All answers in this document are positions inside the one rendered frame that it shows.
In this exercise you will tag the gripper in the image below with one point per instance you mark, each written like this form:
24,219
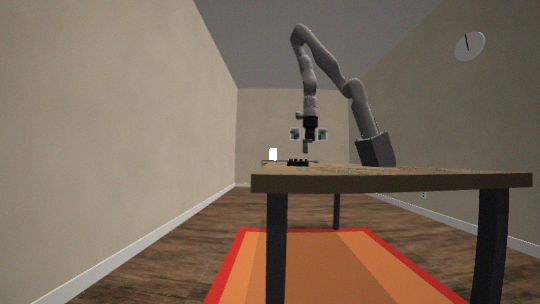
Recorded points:
310,122

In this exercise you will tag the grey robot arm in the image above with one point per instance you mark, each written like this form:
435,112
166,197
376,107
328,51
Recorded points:
353,89

